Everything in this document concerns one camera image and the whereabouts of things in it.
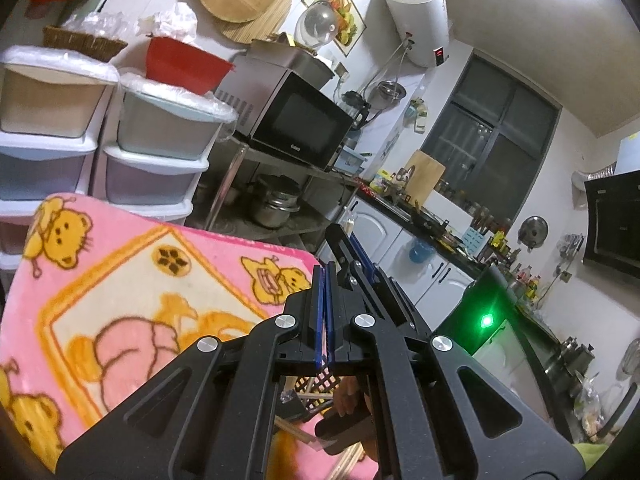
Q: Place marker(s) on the brown wicker basket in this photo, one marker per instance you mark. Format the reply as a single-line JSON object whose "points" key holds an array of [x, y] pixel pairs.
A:
{"points": [[80, 45]]}

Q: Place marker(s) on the light blue plastic container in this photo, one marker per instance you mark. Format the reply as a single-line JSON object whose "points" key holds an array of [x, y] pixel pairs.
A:
{"points": [[350, 161]]}

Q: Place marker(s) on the white plastic drawer tower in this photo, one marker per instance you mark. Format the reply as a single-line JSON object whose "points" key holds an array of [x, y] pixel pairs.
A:
{"points": [[160, 130], [45, 105]]}

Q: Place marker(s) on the person's left hand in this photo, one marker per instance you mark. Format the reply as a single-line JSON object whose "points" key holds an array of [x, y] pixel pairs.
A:
{"points": [[347, 397]]}

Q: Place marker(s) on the black kitchen counter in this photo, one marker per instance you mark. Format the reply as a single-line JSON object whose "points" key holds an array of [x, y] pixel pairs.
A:
{"points": [[450, 249]]}

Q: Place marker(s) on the round bamboo mat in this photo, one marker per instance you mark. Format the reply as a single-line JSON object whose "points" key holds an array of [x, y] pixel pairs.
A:
{"points": [[272, 15]]}

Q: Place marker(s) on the steel kettle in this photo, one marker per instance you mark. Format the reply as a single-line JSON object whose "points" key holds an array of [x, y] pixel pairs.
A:
{"points": [[577, 357]]}

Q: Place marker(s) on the pink printed blanket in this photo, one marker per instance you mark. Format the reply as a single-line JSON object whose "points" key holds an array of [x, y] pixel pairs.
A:
{"points": [[125, 270]]}

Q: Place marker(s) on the yellow green cloth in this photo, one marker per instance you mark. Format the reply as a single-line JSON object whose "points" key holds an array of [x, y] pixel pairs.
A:
{"points": [[597, 462]]}

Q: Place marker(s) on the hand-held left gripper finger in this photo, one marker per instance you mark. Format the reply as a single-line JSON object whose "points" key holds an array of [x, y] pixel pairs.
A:
{"points": [[327, 310], [318, 310]]}

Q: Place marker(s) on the black blender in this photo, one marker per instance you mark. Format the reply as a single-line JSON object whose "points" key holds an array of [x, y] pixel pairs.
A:
{"points": [[355, 105]]}

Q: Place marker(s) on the clear glass dome lid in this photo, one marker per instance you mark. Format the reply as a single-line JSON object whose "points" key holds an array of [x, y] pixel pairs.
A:
{"points": [[317, 25]]}

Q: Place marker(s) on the white water heater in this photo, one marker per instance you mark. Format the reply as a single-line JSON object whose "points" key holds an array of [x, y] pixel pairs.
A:
{"points": [[415, 15]]}

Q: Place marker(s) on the black microwave oven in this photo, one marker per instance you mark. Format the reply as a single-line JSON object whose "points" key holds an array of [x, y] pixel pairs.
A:
{"points": [[295, 120]]}

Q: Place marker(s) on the food wall poster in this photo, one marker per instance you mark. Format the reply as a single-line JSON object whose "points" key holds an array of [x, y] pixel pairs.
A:
{"points": [[345, 20]]}

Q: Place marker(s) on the metal kitchen rack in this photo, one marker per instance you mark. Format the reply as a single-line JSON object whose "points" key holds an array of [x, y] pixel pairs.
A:
{"points": [[235, 180]]}

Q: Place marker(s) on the dark framed window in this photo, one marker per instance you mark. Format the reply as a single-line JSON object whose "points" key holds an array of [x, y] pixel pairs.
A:
{"points": [[500, 125]]}

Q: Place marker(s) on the silver exhaust duct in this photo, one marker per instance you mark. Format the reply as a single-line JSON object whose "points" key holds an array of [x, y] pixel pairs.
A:
{"points": [[595, 177]]}

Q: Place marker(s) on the wooden cutting board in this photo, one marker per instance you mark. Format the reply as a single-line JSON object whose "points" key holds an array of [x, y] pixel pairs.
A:
{"points": [[425, 180]]}

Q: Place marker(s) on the crumpled white plastic bag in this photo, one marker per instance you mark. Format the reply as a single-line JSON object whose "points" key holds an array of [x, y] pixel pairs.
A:
{"points": [[170, 22]]}

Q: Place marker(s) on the red plastic basin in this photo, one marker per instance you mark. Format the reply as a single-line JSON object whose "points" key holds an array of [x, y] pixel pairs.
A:
{"points": [[180, 65]]}

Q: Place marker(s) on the hanging steel pot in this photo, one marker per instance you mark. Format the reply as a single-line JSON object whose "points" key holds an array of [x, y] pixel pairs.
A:
{"points": [[390, 91]]}

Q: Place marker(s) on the light blue knife block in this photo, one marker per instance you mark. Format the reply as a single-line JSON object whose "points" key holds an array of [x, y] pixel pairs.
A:
{"points": [[474, 242]]}

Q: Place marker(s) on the steel container with lid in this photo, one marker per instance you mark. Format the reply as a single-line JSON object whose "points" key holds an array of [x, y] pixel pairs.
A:
{"points": [[290, 57]]}

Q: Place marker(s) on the hanging steel lid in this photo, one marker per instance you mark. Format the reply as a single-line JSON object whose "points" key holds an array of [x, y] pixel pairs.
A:
{"points": [[532, 232]]}

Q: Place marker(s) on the black range hood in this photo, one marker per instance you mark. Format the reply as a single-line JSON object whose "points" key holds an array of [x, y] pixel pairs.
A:
{"points": [[615, 215]]}

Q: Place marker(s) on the stacked steel pots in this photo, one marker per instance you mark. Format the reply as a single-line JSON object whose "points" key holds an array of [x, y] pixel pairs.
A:
{"points": [[275, 205]]}

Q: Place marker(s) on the row of spice bottles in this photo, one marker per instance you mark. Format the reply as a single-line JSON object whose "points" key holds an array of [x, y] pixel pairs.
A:
{"points": [[480, 215]]}

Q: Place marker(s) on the bunch of wooden chopsticks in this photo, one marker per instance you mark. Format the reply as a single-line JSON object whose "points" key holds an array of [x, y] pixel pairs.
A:
{"points": [[295, 430]]}

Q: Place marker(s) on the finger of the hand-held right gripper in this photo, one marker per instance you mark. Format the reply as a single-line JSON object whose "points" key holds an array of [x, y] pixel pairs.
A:
{"points": [[362, 257], [340, 245]]}

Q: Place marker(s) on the white kitchen cabinets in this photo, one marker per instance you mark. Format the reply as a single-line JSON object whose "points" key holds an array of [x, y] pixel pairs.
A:
{"points": [[380, 230]]}

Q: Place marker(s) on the grey-green plastic utensil holder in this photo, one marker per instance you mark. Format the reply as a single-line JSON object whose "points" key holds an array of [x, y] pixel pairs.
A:
{"points": [[320, 382]]}

